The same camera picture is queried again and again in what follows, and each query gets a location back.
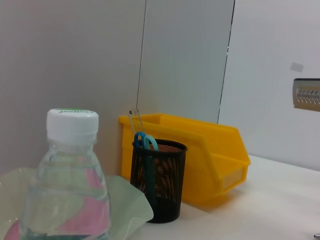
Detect transparent plastic ruler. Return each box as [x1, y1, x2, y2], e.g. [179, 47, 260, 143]
[127, 107, 146, 138]

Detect blue scissors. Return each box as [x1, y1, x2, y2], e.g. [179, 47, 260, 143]
[133, 131, 160, 214]

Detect clear green-label water bottle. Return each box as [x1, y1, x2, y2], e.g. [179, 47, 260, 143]
[18, 108, 113, 240]

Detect pink peach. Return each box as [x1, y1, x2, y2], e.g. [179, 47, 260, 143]
[4, 167, 111, 240]

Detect black mesh pen holder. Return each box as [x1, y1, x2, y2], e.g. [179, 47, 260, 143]
[129, 138, 189, 224]

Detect green glass fruit bowl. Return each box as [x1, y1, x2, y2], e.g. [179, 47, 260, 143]
[0, 166, 155, 240]

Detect yellow plastic bin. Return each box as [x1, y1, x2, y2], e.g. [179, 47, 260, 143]
[118, 113, 252, 209]

